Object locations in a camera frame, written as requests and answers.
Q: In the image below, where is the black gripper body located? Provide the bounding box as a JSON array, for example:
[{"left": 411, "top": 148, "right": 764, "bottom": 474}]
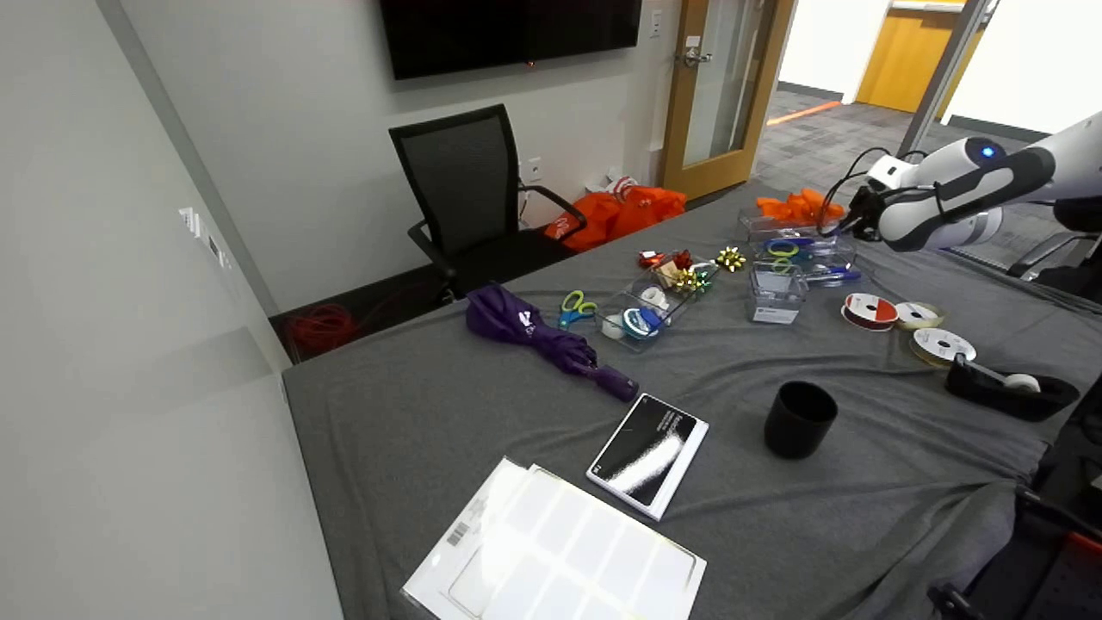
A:
[{"left": 841, "top": 182, "right": 895, "bottom": 244}]

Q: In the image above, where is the clear compartment organizer case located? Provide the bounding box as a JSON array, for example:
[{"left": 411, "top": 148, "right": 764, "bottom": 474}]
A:
[{"left": 736, "top": 207, "right": 869, "bottom": 294}]

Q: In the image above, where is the orange cloth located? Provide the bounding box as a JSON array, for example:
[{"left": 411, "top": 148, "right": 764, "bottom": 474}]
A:
[{"left": 755, "top": 186, "right": 852, "bottom": 236}]

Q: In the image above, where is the green and blue ribbon bundle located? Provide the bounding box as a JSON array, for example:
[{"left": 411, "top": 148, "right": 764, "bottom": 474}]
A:
[{"left": 764, "top": 232, "right": 808, "bottom": 271}]

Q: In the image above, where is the red and white ribbon spool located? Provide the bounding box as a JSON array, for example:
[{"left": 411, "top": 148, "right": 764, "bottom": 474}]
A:
[{"left": 838, "top": 288, "right": 903, "bottom": 332}]

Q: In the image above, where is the cream ribbon spool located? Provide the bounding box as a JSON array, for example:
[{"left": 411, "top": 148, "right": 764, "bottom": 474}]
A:
[{"left": 893, "top": 299, "right": 947, "bottom": 337}]

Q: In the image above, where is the large white ribbon spool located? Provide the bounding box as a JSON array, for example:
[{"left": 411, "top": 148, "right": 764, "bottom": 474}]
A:
[{"left": 910, "top": 323, "right": 980, "bottom": 368}]

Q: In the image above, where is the wooden door with glass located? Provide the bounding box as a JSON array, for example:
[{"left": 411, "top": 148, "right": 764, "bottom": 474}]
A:
[{"left": 659, "top": 0, "right": 801, "bottom": 203}]

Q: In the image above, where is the red gift bow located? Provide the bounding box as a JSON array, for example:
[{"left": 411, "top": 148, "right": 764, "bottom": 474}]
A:
[{"left": 637, "top": 244, "right": 698, "bottom": 277}]

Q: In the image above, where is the black cup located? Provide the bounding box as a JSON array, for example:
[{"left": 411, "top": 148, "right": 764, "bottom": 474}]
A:
[{"left": 760, "top": 379, "right": 841, "bottom": 462}]

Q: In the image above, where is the black tape dispenser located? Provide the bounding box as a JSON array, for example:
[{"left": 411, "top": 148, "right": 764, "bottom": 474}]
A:
[{"left": 939, "top": 355, "right": 1080, "bottom": 423}]

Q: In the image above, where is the blue and white ribbon spool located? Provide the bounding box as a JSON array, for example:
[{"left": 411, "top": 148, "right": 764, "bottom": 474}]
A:
[{"left": 616, "top": 303, "right": 671, "bottom": 343}]

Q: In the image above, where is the orange bag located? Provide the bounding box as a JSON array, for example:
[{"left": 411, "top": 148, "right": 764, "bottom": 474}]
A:
[{"left": 541, "top": 182, "right": 692, "bottom": 254}]

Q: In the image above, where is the green curled ribbon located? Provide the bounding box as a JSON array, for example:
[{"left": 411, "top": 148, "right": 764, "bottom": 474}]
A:
[{"left": 555, "top": 287, "right": 604, "bottom": 332}]

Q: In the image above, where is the black mesh office chair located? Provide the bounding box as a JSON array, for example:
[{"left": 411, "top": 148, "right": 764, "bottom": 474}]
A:
[{"left": 386, "top": 101, "right": 592, "bottom": 303}]

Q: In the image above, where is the grey table cloth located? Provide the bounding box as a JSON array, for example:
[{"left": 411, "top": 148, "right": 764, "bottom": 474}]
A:
[{"left": 279, "top": 182, "right": 1102, "bottom": 620}]

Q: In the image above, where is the white label sheet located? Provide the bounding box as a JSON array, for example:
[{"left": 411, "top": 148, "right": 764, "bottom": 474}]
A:
[{"left": 398, "top": 456, "right": 709, "bottom": 620}]

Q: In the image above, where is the black wall television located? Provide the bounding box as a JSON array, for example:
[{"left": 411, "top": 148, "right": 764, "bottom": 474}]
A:
[{"left": 375, "top": 0, "right": 647, "bottom": 84}]

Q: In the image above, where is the red cable coil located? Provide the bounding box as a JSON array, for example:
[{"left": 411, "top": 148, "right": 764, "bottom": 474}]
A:
[{"left": 285, "top": 303, "right": 368, "bottom": 361}]

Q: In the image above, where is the white wall thermostat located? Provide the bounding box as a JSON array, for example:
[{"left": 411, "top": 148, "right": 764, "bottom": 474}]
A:
[{"left": 177, "top": 203, "right": 228, "bottom": 271}]

